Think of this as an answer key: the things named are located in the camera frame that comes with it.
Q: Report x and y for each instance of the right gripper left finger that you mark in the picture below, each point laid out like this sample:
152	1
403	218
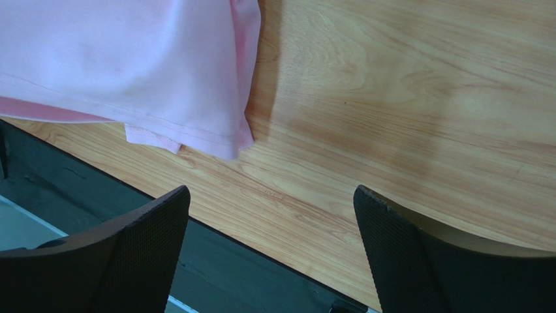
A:
126	264

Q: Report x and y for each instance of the pink t shirt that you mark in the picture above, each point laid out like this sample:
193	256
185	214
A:
175	73

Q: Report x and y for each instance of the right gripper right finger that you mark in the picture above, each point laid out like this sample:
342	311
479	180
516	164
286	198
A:
419	264

